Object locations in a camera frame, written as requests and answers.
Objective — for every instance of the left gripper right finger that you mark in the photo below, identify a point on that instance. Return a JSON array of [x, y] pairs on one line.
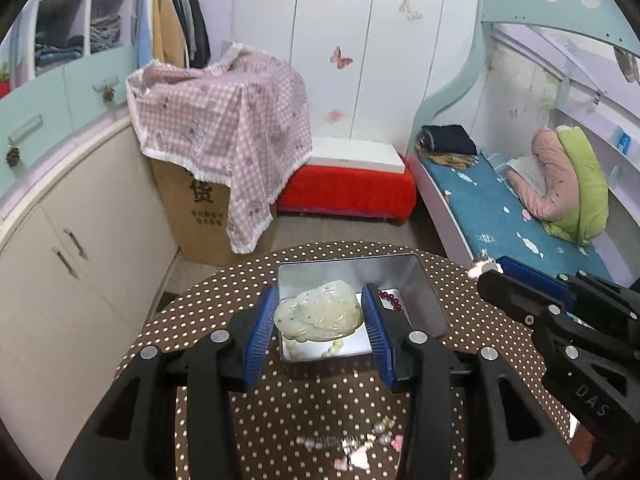
[[409, 361]]

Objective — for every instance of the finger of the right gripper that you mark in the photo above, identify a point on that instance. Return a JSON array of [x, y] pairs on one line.
[[552, 287], [523, 304]]

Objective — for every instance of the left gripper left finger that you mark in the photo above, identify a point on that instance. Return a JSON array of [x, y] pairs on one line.
[[227, 361]]

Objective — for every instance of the pale jade carved pendant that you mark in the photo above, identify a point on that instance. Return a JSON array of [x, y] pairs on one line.
[[325, 313]]

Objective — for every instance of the pink flower hair clip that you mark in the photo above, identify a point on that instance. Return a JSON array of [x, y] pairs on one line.
[[356, 451]]

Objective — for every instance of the pearl and silver jewelry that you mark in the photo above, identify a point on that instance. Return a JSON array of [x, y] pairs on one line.
[[381, 432]]

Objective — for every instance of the silver metal tin box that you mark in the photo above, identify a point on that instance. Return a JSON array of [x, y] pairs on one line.
[[403, 286]]

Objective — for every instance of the pink pillow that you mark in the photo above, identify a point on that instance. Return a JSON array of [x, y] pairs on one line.
[[545, 181]]

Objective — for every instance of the blue patterned bed mattress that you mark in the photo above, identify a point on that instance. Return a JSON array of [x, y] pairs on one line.
[[475, 212]]

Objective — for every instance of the brown polka dot tablecloth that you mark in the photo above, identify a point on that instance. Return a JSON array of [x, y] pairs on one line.
[[270, 421]]

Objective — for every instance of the brown cardboard box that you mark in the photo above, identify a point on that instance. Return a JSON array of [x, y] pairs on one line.
[[214, 223]]

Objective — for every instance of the folded dark clothes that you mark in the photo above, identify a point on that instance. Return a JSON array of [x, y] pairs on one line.
[[448, 145]]

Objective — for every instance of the beige cabinet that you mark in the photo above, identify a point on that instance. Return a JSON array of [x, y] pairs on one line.
[[81, 266]]

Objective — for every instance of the red fabric stool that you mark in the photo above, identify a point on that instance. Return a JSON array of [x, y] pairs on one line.
[[347, 192]]

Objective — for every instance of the white foam board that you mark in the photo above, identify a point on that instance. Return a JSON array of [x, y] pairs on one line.
[[355, 154]]

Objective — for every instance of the pink checkered cloth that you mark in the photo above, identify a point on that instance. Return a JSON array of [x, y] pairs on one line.
[[242, 122]]

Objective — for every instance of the teal drawer unit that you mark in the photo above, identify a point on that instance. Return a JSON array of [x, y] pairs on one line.
[[44, 112]]

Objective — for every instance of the hanging clothes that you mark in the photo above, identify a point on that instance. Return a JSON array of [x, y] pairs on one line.
[[170, 31]]

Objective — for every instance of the red potted plant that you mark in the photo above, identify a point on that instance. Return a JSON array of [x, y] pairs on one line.
[[5, 79]]

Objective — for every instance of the white cube shelf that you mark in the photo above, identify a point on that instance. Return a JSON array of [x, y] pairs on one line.
[[50, 33]]

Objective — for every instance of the teal bed frame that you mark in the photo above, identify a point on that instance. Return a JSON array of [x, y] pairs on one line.
[[528, 65]]

